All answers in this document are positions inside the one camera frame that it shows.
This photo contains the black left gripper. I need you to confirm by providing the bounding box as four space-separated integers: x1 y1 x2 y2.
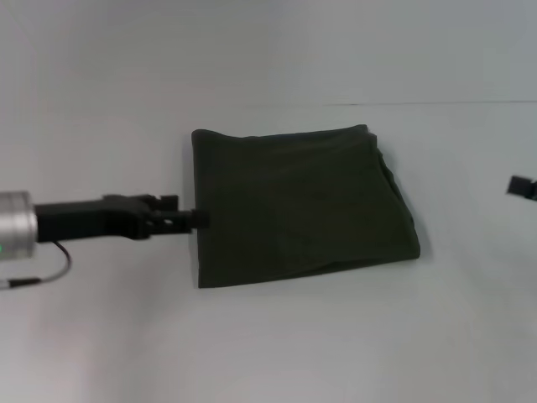
33 193 211 245

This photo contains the dark green FREE t-shirt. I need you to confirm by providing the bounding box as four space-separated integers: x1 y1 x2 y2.
190 123 422 290

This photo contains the thin black cable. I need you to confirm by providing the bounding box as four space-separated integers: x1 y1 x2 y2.
0 240 73 291

